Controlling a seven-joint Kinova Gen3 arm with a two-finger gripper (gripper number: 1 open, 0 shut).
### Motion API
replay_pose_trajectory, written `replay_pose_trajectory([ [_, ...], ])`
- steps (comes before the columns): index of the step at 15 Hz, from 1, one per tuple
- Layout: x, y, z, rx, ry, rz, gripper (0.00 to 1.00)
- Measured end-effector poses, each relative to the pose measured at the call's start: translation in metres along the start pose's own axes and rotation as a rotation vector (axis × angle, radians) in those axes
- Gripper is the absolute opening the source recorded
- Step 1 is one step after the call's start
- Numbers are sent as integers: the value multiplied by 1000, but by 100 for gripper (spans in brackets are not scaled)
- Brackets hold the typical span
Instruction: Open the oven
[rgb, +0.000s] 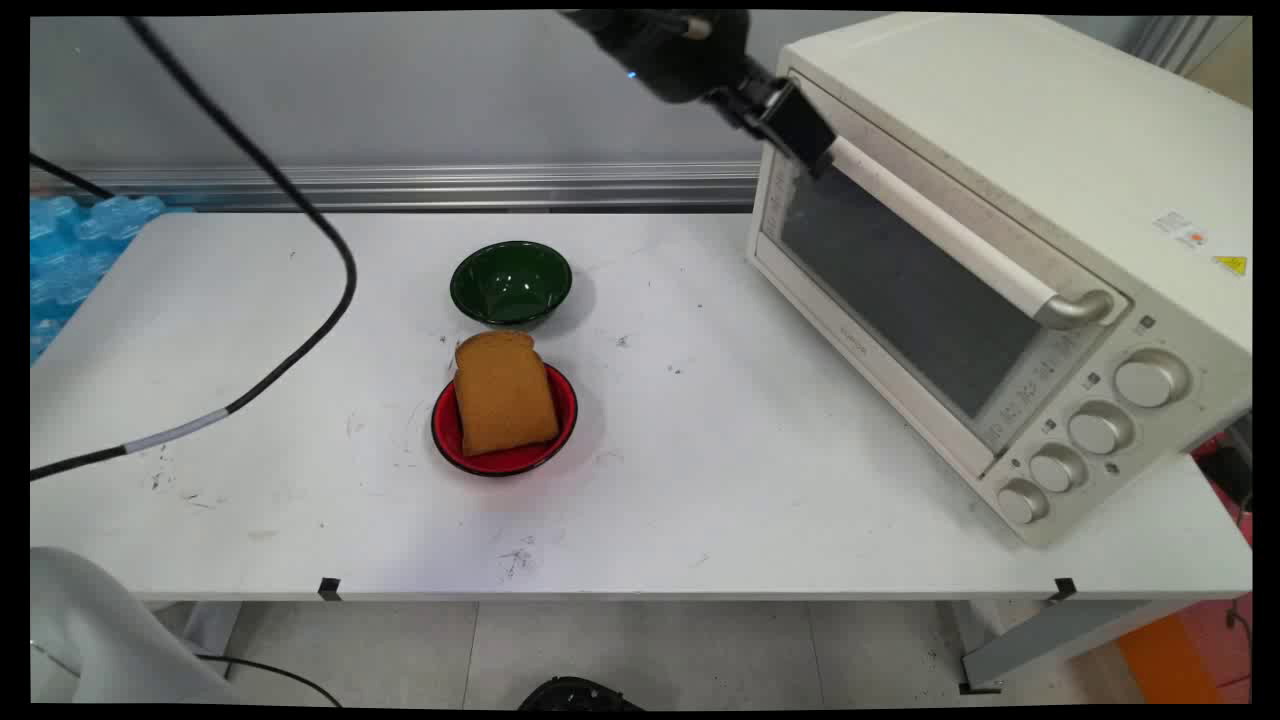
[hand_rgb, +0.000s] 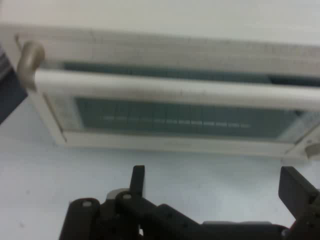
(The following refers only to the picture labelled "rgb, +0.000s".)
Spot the white oven label sticker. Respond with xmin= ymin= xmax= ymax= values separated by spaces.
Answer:
xmin=1151 ymin=209 xmax=1210 ymax=250

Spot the green bowl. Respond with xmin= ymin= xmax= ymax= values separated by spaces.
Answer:
xmin=449 ymin=241 xmax=574 ymax=329

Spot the largest silver oven knob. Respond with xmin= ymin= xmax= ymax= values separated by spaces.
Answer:
xmin=1113 ymin=350 xmax=1191 ymax=409

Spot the oven door with handle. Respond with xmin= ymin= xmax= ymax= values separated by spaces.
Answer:
xmin=744 ymin=72 xmax=1133 ymax=483

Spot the blue bubble wrap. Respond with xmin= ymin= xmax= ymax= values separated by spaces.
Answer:
xmin=30 ymin=194 xmax=167 ymax=367

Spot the thin black floor cable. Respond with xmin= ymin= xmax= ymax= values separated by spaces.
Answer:
xmin=198 ymin=654 xmax=344 ymax=708

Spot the grey table leg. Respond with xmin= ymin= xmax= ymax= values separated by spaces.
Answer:
xmin=938 ymin=598 xmax=1203 ymax=697

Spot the medium silver oven knob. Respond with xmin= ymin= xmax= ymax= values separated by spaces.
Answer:
xmin=1067 ymin=402 xmax=1135 ymax=456

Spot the thin black wall cable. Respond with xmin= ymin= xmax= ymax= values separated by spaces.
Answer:
xmin=30 ymin=153 xmax=114 ymax=200

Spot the aluminium rail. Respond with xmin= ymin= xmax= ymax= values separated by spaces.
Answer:
xmin=30 ymin=162 xmax=763 ymax=214

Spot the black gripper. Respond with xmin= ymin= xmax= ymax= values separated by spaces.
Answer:
xmin=558 ymin=10 xmax=838 ymax=181

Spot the cream toaster oven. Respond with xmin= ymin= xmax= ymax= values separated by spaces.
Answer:
xmin=744 ymin=12 xmax=1253 ymax=549

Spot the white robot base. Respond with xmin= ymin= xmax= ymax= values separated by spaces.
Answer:
xmin=30 ymin=546 xmax=239 ymax=707

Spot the brown bread slice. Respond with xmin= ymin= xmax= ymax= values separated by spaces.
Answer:
xmin=453 ymin=331 xmax=561 ymax=459

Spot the black cable with grey tape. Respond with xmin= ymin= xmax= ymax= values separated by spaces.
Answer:
xmin=30 ymin=14 xmax=359 ymax=483

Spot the black round floor object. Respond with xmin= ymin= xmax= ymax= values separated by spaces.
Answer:
xmin=517 ymin=676 xmax=643 ymax=712

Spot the small silver oven knob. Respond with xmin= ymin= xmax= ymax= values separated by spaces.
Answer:
xmin=996 ymin=479 xmax=1050 ymax=526
xmin=1029 ymin=444 xmax=1088 ymax=494

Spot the red bowl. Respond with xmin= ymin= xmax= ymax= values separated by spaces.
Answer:
xmin=431 ymin=362 xmax=580 ymax=478

